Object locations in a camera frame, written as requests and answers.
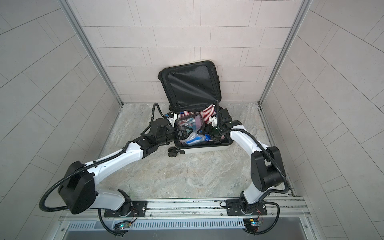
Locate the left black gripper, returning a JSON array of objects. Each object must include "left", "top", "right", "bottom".
[{"left": 155, "top": 126, "right": 194, "bottom": 147}]

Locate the clear toiletry pouch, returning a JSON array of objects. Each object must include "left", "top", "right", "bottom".
[{"left": 176, "top": 114, "right": 204, "bottom": 142}]

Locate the red white striped garment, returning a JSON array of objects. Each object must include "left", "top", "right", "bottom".
[{"left": 179, "top": 105, "right": 216, "bottom": 124}]

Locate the clear bottle blue lid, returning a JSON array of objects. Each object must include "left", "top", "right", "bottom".
[{"left": 183, "top": 134, "right": 212, "bottom": 146}]

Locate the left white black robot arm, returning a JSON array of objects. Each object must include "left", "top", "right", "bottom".
[{"left": 39, "top": 111, "right": 189, "bottom": 220}]

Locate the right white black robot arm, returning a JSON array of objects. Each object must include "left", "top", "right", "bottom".
[{"left": 214, "top": 104, "right": 290, "bottom": 235}]

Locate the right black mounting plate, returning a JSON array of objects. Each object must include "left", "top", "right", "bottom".
[{"left": 220, "top": 198, "right": 268, "bottom": 216}]

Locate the black mounting plate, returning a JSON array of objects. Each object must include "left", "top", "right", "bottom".
[
  {"left": 103, "top": 201, "right": 148, "bottom": 218},
  {"left": 220, "top": 198, "right": 268, "bottom": 216}
]

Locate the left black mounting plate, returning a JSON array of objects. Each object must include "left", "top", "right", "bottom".
[{"left": 103, "top": 201, "right": 148, "bottom": 218}]

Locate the right green circuit board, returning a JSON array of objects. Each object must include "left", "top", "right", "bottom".
[{"left": 243, "top": 218, "right": 264, "bottom": 233}]

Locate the green circuit board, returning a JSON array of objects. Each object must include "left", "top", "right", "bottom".
[
  {"left": 114, "top": 221, "right": 134, "bottom": 230},
  {"left": 243, "top": 218, "right": 264, "bottom": 233}
]

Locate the left green circuit board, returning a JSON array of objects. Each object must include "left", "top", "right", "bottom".
[{"left": 114, "top": 221, "right": 134, "bottom": 230}]

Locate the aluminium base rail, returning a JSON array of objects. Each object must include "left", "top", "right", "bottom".
[{"left": 54, "top": 196, "right": 320, "bottom": 240}]

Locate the right aluminium corner post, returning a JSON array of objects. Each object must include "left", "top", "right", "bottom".
[{"left": 258, "top": 0, "right": 312, "bottom": 106}]

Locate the aluminium corner post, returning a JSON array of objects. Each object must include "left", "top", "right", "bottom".
[
  {"left": 258, "top": 0, "right": 312, "bottom": 106},
  {"left": 58, "top": 0, "right": 124, "bottom": 107}
]

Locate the left aluminium corner post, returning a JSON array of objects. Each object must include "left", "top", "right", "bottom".
[{"left": 58, "top": 0, "right": 124, "bottom": 107}]

